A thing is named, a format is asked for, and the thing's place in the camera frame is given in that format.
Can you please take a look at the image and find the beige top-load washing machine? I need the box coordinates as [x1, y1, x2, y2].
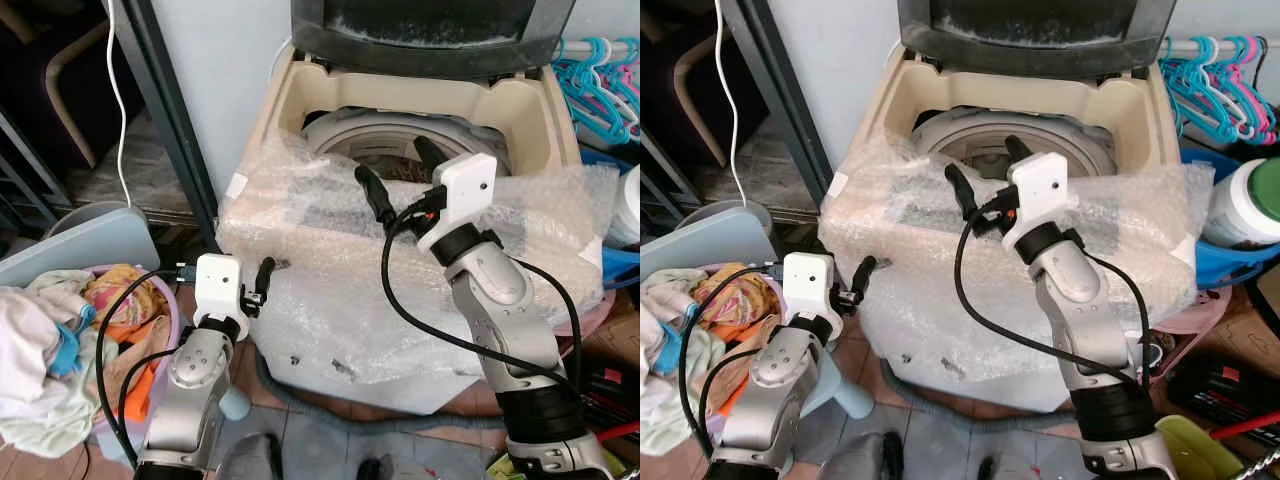
[820, 45, 1217, 416]
[218, 45, 611, 416]

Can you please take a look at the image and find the blue plastic clothes hanger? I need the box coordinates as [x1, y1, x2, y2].
[1160, 38, 1233, 143]
[1240, 36, 1280, 141]
[551, 40, 617, 143]
[584, 37, 641, 138]

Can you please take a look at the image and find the white plastic clothes hanger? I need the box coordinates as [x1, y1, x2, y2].
[1198, 66, 1249, 136]
[590, 68, 637, 129]

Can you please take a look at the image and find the pink plastic clothes hanger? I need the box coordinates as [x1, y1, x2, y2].
[1205, 38, 1277, 129]
[612, 40, 641, 113]

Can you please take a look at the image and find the clear bubble wrap sheet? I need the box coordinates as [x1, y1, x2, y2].
[818, 133, 1217, 388]
[216, 133, 621, 388]

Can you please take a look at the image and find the grey washer drum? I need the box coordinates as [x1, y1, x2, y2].
[912, 104, 1123, 183]
[300, 107, 513, 183]

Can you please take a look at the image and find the light blue plastic stool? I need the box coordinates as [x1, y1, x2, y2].
[818, 343, 873, 423]
[219, 384, 253, 423]

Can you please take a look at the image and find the dark grey washer lid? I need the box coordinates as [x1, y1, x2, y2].
[290, 0, 579, 81]
[897, 0, 1179, 81]

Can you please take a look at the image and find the beige peach garment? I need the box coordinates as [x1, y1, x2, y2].
[712, 318, 779, 401]
[95, 314, 179, 403]

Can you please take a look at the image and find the orange yellow floral garment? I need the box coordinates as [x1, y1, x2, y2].
[694, 262, 773, 328]
[80, 264, 168, 328]

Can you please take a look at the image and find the bright orange garment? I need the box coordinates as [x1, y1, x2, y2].
[714, 372, 749, 418]
[124, 353, 173, 423]

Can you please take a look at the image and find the pale blue plastic lid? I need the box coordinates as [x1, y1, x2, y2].
[0, 206, 162, 292]
[640, 206, 773, 292]

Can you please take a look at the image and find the dark grey left robot leg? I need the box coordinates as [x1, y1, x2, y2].
[214, 432, 287, 480]
[824, 432, 907, 480]

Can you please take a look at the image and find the blue cloth garment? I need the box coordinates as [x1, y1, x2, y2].
[44, 304, 98, 378]
[672, 312, 703, 379]

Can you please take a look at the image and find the white cloth garment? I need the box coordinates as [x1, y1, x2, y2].
[0, 284, 63, 403]
[642, 267, 707, 326]

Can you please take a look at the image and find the pink plastic basin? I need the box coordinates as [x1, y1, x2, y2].
[556, 288, 617, 338]
[1148, 284, 1237, 338]

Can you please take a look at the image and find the white jar with green lid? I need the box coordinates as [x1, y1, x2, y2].
[604, 164, 641, 248]
[1200, 157, 1280, 251]

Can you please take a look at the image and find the pale green garment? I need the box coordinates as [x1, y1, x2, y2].
[640, 328, 728, 458]
[0, 368, 103, 461]

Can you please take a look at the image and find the blue plastic basin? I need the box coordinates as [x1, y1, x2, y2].
[1180, 143, 1280, 293]
[578, 145, 641, 293]

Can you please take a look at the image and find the black and red tool case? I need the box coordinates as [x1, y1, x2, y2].
[1164, 348, 1280, 423]
[578, 358, 641, 443]

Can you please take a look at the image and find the dark armchair with wooden arm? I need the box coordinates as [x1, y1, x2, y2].
[640, 0, 723, 166]
[0, 0, 113, 173]

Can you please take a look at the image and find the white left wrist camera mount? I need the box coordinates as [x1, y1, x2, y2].
[193, 253, 247, 322]
[782, 251, 834, 320]

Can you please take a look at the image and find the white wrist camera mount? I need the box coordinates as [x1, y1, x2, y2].
[999, 152, 1070, 252]
[414, 152, 499, 254]
[782, 251, 834, 320]
[193, 253, 247, 322]

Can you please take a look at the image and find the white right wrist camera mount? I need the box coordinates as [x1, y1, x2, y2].
[999, 152, 1070, 252]
[414, 152, 499, 254]

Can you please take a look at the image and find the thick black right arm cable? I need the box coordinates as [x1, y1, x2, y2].
[952, 200, 1151, 393]
[379, 198, 576, 393]

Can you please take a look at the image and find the short black left arm cable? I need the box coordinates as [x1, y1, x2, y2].
[697, 345, 766, 451]
[116, 347, 179, 456]

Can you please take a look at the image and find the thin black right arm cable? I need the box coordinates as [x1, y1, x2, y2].
[505, 257, 586, 393]
[1085, 252, 1157, 391]

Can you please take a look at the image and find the dark metal door frame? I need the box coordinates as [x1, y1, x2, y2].
[730, 0, 837, 251]
[108, 0, 223, 253]

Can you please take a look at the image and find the white hanging cable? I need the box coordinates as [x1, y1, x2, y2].
[714, 0, 749, 208]
[104, 0, 137, 208]

